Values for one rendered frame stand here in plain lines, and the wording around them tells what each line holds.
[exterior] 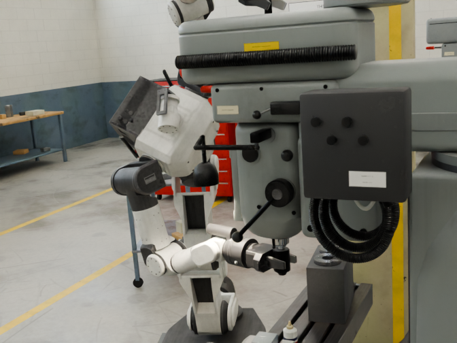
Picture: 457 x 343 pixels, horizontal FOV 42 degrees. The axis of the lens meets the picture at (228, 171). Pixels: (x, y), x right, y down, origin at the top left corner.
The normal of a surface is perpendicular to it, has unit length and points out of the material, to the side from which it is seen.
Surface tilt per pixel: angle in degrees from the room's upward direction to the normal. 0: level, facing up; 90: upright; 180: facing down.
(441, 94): 90
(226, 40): 90
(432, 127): 90
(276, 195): 90
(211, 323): 103
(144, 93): 58
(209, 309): 27
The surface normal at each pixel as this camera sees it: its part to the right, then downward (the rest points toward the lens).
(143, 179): 0.68, -0.04
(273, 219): -0.39, 0.51
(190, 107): -0.15, -0.34
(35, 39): 0.90, 0.03
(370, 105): -0.44, 0.22
